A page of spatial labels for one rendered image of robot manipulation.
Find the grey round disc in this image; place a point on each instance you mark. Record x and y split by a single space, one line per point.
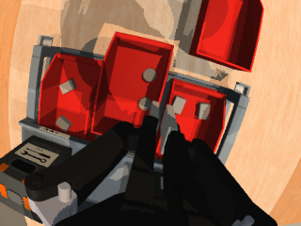
145 103
149 74

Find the grey metal shelf rack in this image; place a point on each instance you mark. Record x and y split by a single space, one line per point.
116 181

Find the black case with orange latches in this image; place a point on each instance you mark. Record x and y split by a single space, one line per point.
32 155

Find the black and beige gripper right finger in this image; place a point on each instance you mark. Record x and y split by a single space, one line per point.
226 200

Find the olive green tool case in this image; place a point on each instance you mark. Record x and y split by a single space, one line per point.
158 183

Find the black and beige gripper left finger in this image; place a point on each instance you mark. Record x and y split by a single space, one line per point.
53 192

